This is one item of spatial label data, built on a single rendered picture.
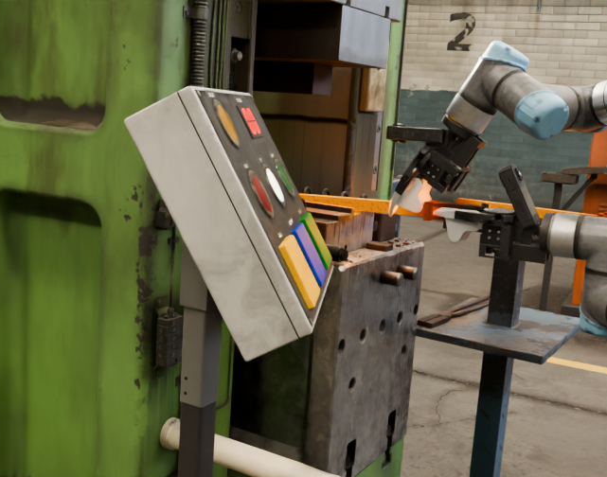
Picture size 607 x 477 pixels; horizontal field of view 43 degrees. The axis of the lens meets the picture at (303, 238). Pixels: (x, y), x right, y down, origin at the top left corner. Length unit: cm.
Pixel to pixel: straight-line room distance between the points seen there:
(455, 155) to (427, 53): 799
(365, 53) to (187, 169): 75
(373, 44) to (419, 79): 789
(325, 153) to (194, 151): 103
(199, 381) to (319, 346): 45
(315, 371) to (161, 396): 29
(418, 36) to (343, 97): 768
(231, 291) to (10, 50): 84
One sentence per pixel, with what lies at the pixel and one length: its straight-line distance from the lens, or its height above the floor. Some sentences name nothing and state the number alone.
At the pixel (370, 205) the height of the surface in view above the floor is 101.
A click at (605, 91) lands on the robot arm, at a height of 124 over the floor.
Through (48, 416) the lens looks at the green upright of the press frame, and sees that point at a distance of 158.
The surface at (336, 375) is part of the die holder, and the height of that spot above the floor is 71.
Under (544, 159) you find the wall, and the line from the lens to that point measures 904.
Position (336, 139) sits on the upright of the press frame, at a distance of 179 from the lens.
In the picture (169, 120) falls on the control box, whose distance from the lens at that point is 79.
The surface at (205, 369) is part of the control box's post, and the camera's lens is 100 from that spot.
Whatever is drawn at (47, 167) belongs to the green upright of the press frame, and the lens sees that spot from 139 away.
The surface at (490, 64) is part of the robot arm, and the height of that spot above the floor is 128.
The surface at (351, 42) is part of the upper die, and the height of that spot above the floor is 131.
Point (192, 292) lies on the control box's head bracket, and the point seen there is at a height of 95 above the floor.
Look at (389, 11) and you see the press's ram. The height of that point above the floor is 138.
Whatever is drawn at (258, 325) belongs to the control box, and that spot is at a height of 96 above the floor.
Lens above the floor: 119
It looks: 10 degrees down
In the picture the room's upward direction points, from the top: 4 degrees clockwise
